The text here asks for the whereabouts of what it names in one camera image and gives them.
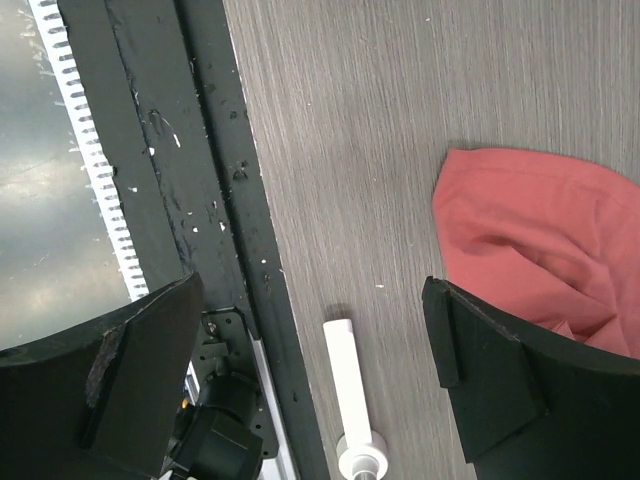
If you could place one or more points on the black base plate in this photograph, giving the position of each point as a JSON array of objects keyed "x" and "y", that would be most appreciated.
[{"x": 166, "y": 99}]

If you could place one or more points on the white slotted cable duct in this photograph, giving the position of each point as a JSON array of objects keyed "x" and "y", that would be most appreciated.
[{"x": 53, "y": 32}]

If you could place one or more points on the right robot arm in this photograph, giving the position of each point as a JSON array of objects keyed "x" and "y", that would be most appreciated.
[{"x": 213, "y": 437}]

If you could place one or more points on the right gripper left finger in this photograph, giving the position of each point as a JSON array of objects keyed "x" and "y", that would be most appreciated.
[{"x": 99, "y": 400}]

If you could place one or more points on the red tank top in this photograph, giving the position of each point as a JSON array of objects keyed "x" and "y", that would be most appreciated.
[{"x": 550, "y": 239}]

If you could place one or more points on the grey clothes rack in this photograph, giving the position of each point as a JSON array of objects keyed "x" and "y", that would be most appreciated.
[{"x": 361, "y": 451}]

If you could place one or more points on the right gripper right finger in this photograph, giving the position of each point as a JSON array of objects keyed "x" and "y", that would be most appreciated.
[{"x": 529, "y": 403}]

